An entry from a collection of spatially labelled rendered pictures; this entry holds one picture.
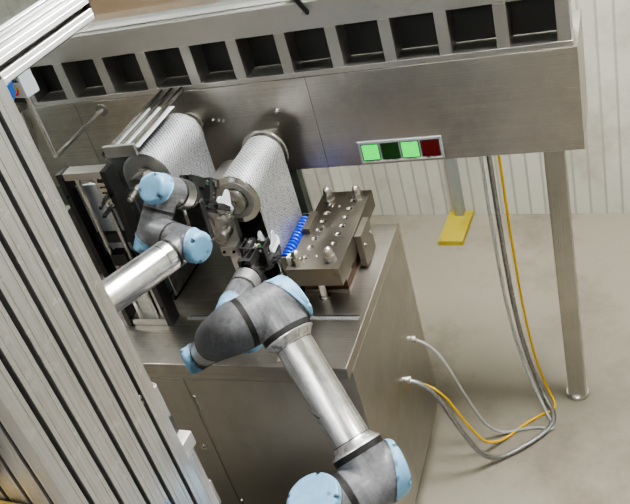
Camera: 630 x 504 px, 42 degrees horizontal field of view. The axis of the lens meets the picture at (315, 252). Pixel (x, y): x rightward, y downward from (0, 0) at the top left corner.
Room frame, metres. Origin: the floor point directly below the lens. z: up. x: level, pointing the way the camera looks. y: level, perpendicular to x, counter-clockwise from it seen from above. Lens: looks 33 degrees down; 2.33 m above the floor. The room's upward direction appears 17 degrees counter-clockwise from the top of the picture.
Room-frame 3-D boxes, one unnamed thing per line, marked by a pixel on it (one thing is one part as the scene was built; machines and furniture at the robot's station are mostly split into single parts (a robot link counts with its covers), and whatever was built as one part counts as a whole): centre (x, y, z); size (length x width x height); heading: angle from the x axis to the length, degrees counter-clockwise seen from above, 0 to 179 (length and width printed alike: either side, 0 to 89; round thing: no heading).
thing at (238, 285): (1.75, 0.23, 1.11); 0.11 x 0.08 x 0.09; 154
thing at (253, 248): (1.90, 0.16, 1.12); 0.12 x 0.08 x 0.09; 154
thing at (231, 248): (2.00, 0.22, 1.05); 0.06 x 0.05 x 0.31; 154
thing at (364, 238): (2.06, -0.15, 0.96); 0.10 x 0.03 x 0.11; 154
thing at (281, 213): (2.11, 0.06, 1.11); 0.23 x 0.01 x 0.18; 154
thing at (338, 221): (2.09, -0.07, 1.00); 0.40 x 0.16 x 0.06; 154
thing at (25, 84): (2.29, 0.65, 1.66); 0.07 x 0.07 x 0.10; 51
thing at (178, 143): (2.19, 0.23, 1.16); 0.39 x 0.23 x 0.51; 64
